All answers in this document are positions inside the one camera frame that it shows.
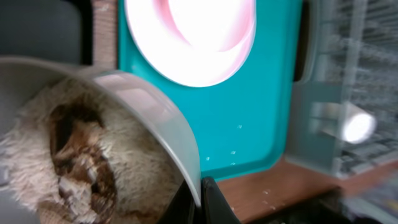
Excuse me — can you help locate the grey bowl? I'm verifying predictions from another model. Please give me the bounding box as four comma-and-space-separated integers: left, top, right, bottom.
1, 57, 201, 223

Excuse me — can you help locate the pink bowl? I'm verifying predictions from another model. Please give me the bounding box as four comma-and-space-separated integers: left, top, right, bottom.
153, 0, 255, 52

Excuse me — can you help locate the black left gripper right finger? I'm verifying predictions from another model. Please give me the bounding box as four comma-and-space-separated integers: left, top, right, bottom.
201, 177, 241, 224

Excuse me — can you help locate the cream paper cup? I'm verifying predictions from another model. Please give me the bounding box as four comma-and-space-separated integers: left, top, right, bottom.
310, 101, 377, 144

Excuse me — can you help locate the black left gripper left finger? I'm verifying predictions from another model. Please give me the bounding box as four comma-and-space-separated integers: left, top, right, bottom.
157, 181, 199, 224

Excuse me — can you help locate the teal serving tray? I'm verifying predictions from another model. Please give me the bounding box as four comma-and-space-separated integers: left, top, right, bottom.
118, 0, 303, 179

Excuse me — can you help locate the pink plate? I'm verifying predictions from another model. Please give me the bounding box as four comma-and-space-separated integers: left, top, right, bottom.
124, 0, 256, 88

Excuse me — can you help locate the grey dishwasher rack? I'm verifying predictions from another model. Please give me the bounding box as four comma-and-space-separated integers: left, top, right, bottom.
285, 0, 397, 179

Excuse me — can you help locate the rice and food waste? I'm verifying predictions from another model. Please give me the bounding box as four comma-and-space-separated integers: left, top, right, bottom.
1, 79, 182, 223

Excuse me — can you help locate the black plastic tray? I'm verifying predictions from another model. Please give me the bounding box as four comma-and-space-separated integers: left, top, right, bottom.
1, 0, 94, 65

